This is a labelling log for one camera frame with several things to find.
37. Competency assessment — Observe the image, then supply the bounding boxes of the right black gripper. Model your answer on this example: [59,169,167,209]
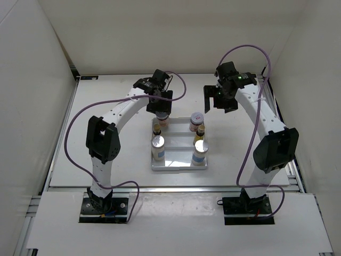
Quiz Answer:
[204,85,238,114]

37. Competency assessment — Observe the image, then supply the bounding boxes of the yellow label bottle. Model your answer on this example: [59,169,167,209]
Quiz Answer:
[193,124,205,145]
[153,123,161,137]

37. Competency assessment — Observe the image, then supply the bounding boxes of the blue label shaker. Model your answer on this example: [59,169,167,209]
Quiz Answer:
[151,135,165,161]
[191,140,209,166]

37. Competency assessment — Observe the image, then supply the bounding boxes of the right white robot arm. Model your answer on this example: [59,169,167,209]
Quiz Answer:
[204,61,299,213]

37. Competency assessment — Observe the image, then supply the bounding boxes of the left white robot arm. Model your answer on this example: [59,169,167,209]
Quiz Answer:
[86,69,173,214]

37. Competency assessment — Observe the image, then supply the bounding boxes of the white divided tray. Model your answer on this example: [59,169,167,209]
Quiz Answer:
[150,117,208,172]

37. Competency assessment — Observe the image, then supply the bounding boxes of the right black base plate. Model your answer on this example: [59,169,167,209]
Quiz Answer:
[217,196,275,226]

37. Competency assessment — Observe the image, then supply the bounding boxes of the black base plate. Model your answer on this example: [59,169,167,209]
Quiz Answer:
[78,194,129,224]
[217,196,275,226]

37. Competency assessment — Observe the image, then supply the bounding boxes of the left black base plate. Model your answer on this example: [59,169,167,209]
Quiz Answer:
[78,194,129,224]

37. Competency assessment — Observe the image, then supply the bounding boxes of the aluminium front rail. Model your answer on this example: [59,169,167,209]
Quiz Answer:
[47,185,300,193]

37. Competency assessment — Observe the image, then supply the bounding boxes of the aluminium left rail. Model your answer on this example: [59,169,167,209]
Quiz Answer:
[13,64,79,255]

